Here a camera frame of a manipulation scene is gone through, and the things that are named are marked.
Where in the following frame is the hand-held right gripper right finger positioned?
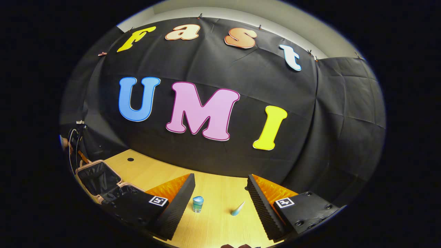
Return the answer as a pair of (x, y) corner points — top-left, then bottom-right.
(247, 174), (347, 242)

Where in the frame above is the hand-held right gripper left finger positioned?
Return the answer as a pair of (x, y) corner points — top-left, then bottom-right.
(102, 173), (196, 241)

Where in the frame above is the black cable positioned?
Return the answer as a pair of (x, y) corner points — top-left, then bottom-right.
(68, 126), (86, 174)

